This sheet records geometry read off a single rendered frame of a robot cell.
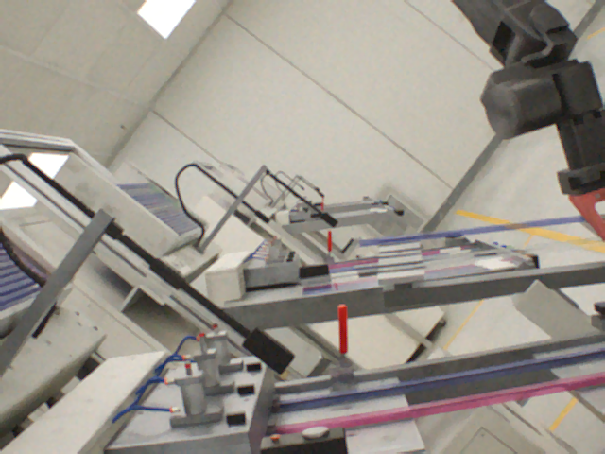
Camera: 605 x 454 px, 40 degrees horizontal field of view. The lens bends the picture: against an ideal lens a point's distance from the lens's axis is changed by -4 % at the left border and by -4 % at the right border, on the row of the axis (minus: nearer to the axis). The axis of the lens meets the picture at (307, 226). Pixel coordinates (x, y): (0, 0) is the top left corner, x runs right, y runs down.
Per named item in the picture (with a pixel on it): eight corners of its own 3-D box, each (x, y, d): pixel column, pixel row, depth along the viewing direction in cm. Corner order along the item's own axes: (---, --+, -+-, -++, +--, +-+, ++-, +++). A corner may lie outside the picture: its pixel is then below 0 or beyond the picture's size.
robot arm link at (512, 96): (551, 0, 90) (527, 54, 97) (466, 19, 86) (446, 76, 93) (615, 77, 85) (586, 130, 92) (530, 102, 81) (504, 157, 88)
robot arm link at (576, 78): (598, 50, 87) (567, 61, 93) (549, 63, 85) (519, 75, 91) (617, 112, 88) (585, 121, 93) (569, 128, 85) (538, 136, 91)
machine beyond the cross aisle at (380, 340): (466, 262, 618) (258, 100, 614) (488, 274, 536) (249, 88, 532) (351, 408, 625) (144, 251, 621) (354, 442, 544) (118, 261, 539)
